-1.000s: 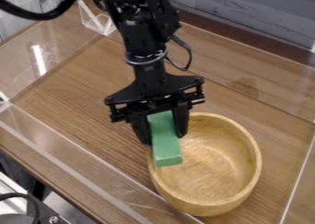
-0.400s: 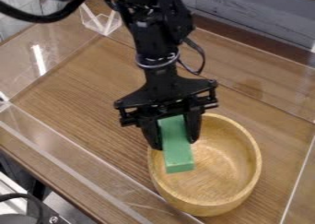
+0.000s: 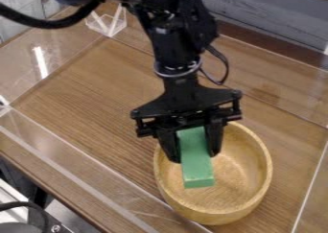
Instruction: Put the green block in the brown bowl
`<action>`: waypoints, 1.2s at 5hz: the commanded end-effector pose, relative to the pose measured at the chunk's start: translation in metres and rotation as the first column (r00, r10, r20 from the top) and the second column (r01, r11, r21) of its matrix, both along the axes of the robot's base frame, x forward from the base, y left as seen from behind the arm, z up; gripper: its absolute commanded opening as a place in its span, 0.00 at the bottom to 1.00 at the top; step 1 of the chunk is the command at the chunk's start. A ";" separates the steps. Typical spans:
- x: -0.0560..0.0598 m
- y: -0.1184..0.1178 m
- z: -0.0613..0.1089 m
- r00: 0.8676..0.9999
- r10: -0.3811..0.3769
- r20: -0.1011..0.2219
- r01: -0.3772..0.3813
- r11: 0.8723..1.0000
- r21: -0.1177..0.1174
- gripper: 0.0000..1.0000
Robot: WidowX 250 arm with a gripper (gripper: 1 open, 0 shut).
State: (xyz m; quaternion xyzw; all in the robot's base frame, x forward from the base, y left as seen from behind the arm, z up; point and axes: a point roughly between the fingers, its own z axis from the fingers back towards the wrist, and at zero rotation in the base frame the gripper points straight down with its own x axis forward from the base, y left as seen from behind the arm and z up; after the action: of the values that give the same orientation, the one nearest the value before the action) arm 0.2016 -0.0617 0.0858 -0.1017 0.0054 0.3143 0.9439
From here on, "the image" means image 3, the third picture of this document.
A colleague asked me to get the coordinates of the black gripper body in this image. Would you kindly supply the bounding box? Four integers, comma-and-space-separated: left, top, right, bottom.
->
132, 65, 243, 138

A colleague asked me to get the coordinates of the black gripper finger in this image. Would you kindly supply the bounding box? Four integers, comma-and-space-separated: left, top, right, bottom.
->
205, 123, 224, 157
159, 130, 181, 163

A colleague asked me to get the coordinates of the brown wooden bowl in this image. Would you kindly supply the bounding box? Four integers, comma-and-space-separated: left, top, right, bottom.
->
155, 122, 274, 225

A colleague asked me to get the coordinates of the black metal table bracket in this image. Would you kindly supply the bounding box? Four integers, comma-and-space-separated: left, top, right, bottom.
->
27, 197, 77, 233

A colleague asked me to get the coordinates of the green rectangular block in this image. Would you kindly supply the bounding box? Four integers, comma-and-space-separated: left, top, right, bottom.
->
179, 127, 216, 189

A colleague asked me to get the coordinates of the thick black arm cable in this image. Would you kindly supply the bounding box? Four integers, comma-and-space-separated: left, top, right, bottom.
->
0, 0, 106, 30

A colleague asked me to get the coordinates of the clear acrylic corner bracket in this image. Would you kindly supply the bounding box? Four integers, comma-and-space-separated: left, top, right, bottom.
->
85, 4, 128, 37

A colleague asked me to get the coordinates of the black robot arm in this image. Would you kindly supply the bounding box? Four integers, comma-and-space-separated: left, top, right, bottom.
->
57, 0, 243, 163

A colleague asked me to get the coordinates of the clear acrylic tray enclosure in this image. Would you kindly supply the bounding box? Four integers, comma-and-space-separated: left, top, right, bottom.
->
0, 0, 328, 233

